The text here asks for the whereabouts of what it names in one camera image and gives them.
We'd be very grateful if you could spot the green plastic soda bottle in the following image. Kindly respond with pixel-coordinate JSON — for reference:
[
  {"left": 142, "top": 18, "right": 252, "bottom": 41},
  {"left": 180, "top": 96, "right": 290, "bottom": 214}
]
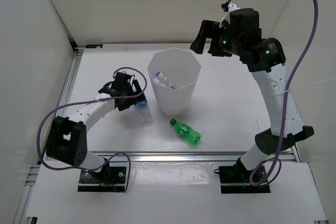
[{"left": 170, "top": 119, "right": 202, "bottom": 145}]

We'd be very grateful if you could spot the left aluminium side rail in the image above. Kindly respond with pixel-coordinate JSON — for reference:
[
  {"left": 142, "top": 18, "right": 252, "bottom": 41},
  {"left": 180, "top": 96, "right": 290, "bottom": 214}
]
[{"left": 36, "top": 38, "right": 83, "bottom": 165}]

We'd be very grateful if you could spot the white octagonal plastic bin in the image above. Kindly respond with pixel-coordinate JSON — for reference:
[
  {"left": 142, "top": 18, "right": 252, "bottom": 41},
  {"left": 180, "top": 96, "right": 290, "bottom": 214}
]
[{"left": 147, "top": 48, "right": 201, "bottom": 116}]

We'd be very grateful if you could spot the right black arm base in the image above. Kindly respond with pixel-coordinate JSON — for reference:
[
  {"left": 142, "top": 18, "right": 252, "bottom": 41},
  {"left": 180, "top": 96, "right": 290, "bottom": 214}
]
[{"left": 214, "top": 166, "right": 271, "bottom": 194}]

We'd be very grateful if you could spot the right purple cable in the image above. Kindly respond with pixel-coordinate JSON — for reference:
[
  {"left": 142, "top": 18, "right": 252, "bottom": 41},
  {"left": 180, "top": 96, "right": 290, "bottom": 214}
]
[{"left": 222, "top": 0, "right": 319, "bottom": 187}]

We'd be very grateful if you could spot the clear unlabeled plastic bottle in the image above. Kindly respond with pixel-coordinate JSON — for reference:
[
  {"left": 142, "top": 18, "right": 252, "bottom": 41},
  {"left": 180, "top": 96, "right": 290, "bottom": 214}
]
[{"left": 153, "top": 78, "right": 165, "bottom": 86}]

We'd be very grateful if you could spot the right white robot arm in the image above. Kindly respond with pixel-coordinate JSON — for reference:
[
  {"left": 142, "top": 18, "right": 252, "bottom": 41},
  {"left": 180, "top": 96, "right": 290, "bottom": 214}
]
[{"left": 190, "top": 4, "right": 314, "bottom": 183}]

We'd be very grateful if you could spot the black label plastic bottle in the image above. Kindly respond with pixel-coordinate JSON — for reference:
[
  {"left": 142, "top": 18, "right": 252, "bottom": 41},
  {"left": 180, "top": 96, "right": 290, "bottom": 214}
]
[{"left": 155, "top": 72, "right": 167, "bottom": 80}]

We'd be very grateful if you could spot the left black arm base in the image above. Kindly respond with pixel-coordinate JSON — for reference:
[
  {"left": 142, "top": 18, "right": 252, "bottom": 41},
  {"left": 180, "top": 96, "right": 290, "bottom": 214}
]
[{"left": 77, "top": 163, "right": 129, "bottom": 193}]

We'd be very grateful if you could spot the blue label plastic bottle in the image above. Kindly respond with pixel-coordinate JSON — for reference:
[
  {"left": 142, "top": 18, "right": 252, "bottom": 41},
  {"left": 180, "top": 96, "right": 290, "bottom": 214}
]
[{"left": 134, "top": 99, "right": 153, "bottom": 125}]

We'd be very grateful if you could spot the purple cable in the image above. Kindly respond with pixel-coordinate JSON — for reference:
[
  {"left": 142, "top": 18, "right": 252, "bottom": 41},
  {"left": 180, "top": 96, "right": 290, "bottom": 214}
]
[
  {"left": 222, "top": 0, "right": 319, "bottom": 187},
  {"left": 36, "top": 67, "right": 148, "bottom": 192}
]

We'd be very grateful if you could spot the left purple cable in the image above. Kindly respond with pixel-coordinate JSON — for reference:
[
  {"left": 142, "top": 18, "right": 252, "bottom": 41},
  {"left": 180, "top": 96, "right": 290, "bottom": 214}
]
[{"left": 36, "top": 67, "right": 148, "bottom": 192}]

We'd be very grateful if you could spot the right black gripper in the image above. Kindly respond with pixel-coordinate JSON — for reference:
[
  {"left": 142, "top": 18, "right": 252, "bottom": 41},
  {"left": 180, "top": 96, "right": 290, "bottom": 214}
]
[{"left": 190, "top": 20, "right": 244, "bottom": 57}]

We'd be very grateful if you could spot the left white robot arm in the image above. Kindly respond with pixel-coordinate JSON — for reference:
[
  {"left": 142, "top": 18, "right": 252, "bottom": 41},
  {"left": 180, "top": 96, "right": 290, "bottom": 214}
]
[{"left": 46, "top": 69, "right": 145, "bottom": 182}]

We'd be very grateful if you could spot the aluminium front rail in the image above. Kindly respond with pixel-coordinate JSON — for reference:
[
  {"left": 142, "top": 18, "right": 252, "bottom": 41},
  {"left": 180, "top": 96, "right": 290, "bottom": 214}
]
[{"left": 93, "top": 150, "right": 297, "bottom": 162}]

